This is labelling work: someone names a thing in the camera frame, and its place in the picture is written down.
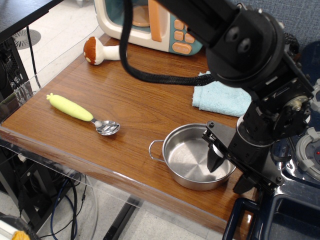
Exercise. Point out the black table leg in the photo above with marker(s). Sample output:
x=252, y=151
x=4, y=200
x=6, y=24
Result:
x=120, y=222

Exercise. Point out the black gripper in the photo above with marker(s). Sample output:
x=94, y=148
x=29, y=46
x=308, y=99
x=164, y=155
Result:
x=250, y=156

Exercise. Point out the dark blue toy stove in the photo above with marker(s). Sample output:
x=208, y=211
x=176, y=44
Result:
x=293, y=211

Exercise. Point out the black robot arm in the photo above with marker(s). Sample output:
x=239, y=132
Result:
x=245, y=48

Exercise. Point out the yellow handled spoon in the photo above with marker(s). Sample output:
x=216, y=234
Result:
x=103, y=127

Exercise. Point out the light blue folded cloth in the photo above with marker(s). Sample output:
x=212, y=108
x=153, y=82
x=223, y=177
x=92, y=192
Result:
x=218, y=98

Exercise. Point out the black side desk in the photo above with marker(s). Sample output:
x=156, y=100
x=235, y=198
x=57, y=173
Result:
x=15, y=15

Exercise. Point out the toy microwave oven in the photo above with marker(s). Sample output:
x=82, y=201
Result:
x=152, y=26

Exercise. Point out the small steel pan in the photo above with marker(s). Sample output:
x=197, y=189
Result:
x=185, y=153

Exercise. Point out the plush mushroom toy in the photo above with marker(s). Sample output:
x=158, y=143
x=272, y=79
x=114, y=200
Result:
x=95, y=52

